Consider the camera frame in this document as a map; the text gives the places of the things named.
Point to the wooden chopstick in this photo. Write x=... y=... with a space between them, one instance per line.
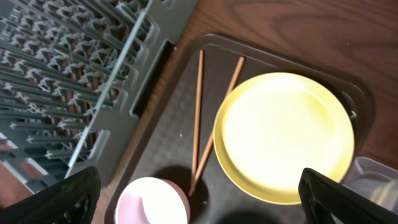
x=196 y=132
x=216 y=125

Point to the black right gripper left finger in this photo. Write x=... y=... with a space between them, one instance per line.
x=72 y=200

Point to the clear plastic bin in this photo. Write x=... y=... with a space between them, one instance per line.
x=373 y=180

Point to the grey dish rack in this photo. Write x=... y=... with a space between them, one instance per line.
x=73 y=74

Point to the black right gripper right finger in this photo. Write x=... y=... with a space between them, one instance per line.
x=323 y=199

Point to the dark brown tray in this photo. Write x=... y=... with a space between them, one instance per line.
x=164 y=149

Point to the yellow plastic plate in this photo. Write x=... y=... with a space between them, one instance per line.
x=273 y=127

